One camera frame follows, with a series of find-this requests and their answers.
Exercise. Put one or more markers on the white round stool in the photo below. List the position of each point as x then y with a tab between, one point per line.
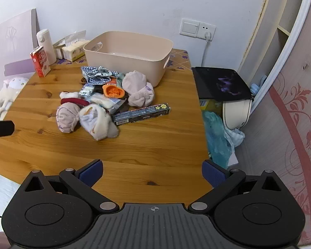
235	114

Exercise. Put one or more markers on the white wall socket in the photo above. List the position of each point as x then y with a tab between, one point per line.
208	27

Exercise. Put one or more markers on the pink dotted sock pair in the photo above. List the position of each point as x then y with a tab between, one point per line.
67	118

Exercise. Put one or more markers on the beige storage basket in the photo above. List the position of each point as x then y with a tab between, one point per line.
134	67

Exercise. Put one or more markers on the white plush toy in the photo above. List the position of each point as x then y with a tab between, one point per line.
10	90

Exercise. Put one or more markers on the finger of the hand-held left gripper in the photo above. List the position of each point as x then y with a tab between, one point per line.
1	129

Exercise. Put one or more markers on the white thermos bottle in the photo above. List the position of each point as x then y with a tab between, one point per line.
48	46

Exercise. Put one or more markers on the cream sock pair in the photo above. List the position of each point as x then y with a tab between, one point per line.
98	122

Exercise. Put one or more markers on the yellow box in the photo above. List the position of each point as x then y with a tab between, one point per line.
210	105

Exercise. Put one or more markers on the blue checked cloth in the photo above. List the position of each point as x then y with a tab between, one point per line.
89	74

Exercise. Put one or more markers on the light blue object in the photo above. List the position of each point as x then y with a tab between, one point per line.
256	87

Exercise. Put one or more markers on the orange sock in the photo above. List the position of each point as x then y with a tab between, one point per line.
113	91

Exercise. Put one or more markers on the teal sock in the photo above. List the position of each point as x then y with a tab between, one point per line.
120	79

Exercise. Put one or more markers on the teal plastic bag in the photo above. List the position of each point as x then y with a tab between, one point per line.
217	137

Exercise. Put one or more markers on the beige wardrobe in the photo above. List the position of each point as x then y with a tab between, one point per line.
272	18

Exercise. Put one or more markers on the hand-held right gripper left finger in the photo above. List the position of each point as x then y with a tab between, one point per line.
92	172

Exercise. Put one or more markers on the white plastic bag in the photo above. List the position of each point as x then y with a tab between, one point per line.
235	136

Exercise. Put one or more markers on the blue white patterned box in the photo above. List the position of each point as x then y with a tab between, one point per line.
86	92

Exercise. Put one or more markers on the pink bed headboard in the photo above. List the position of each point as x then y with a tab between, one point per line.
13	39

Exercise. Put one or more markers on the white plastic packet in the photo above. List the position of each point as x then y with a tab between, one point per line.
101	100

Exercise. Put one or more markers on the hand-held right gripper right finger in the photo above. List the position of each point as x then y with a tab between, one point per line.
213	173

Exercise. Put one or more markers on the red white drink carton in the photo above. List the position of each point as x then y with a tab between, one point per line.
41	62

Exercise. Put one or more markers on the floral wardrobe door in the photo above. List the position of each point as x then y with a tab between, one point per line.
300	109

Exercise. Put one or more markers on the white wall switch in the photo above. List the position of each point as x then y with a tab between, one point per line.
189	27

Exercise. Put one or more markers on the white maroon sock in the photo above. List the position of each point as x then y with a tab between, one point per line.
72	99

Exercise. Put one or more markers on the dark long starred box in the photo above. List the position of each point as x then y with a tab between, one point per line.
141	114

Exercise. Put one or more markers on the yellow tissue pack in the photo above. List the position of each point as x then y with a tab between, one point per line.
73	50

